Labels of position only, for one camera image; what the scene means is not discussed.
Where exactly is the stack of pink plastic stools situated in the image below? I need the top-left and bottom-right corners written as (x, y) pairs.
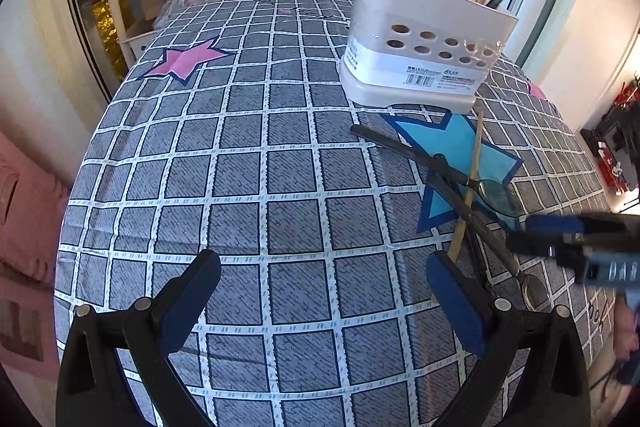
top-left (0, 132), bottom-right (68, 278)

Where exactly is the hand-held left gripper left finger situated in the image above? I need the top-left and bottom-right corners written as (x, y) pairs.
top-left (56, 248), bottom-right (223, 427)

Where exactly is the pink plastic stool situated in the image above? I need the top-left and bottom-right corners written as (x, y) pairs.
top-left (0, 277), bottom-right (66, 373)

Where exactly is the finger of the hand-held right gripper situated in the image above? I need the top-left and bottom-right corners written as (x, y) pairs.
top-left (522, 213), bottom-right (626, 238)
top-left (507, 229), bottom-right (588, 265)

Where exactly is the gold foil bag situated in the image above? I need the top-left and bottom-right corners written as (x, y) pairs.
top-left (92, 0), bottom-right (126, 82)

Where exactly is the grey checked tablecloth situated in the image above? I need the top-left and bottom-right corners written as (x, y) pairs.
top-left (52, 0), bottom-right (618, 427)

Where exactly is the white plastic utensil holder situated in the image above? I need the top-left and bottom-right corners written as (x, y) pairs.
top-left (339, 0), bottom-right (519, 114)

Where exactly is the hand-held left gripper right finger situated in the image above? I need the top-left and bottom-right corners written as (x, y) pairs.
top-left (426, 249), bottom-right (592, 427)

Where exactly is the person's right hand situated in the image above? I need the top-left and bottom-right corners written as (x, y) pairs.
top-left (614, 294), bottom-right (640, 358)

